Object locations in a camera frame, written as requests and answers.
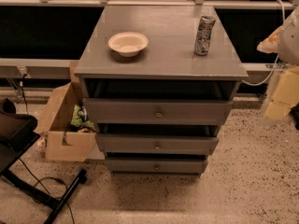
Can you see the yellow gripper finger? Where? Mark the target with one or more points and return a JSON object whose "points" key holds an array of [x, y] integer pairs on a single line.
{"points": [[283, 94]]}

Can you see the grey drawer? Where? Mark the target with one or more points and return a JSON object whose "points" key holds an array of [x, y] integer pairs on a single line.
{"points": [[164, 112], [156, 166], [121, 143]]}

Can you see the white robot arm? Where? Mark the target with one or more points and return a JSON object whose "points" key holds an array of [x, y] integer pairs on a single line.
{"points": [[284, 41]]}

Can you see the grey drawer cabinet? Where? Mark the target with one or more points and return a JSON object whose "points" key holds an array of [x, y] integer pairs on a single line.
{"points": [[167, 69]]}

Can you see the grey top drawer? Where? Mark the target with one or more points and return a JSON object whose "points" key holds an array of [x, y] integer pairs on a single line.
{"points": [[164, 112]]}

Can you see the grey bottom drawer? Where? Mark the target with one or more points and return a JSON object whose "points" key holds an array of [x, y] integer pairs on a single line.
{"points": [[156, 166]]}

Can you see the crushed drink can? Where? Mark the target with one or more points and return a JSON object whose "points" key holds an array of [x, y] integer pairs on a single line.
{"points": [[203, 36]]}

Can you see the green snack bag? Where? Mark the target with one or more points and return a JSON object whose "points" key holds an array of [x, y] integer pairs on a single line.
{"points": [[80, 119]]}

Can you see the brown cardboard box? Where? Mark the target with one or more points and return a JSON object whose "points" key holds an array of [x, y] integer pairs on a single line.
{"points": [[62, 142]]}

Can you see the black stand with base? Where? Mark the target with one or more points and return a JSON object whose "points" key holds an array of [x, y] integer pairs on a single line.
{"points": [[17, 135]]}

